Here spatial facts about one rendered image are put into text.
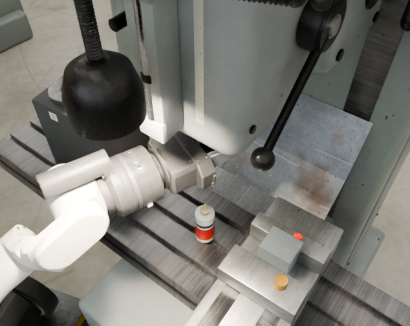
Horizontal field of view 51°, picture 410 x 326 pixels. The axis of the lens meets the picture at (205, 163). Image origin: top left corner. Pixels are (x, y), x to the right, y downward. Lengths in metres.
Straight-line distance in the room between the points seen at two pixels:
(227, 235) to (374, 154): 0.38
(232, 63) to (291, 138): 0.63
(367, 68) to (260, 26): 0.52
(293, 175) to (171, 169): 0.49
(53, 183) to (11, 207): 1.74
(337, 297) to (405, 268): 1.25
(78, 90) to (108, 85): 0.02
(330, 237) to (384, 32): 0.40
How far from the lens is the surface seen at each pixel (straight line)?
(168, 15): 0.44
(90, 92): 0.36
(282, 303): 0.75
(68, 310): 1.49
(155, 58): 0.45
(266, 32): 0.44
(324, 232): 0.88
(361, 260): 1.84
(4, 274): 0.64
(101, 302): 0.97
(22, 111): 2.83
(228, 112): 0.48
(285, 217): 0.88
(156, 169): 0.61
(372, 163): 1.06
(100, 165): 0.59
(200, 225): 0.86
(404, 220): 2.28
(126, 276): 0.99
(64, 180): 0.58
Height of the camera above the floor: 1.71
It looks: 48 degrees down
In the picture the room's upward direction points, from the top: straight up
